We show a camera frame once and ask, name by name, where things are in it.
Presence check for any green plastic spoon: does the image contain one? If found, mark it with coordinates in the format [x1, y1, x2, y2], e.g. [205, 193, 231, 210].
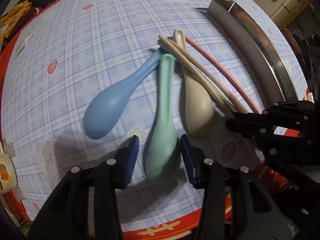
[145, 54, 181, 185]

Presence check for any beige plastic spoon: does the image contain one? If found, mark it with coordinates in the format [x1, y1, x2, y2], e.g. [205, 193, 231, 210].
[172, 29, 215, 136]

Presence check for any blue plastic spoon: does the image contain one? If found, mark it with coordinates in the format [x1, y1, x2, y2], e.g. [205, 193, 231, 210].
[83, 48, 165, 139]

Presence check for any beige chopstick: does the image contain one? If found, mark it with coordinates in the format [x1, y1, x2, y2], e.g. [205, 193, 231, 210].
[157, 39, 235, 118]
[158, 35, 245, 113]

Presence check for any stainless steel utensil tray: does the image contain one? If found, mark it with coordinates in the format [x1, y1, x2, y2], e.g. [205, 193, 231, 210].
[195, 0, 299, 103]

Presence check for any white refrigerator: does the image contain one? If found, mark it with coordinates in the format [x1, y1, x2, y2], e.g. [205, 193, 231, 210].
[253, 0, 306, 27]

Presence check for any cream cartoon mug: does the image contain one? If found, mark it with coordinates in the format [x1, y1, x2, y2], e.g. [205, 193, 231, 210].
[0, 144, 17, 195]

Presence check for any snack bags pile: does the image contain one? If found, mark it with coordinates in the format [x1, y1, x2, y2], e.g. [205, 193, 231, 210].
[1, 0, 56, 42]

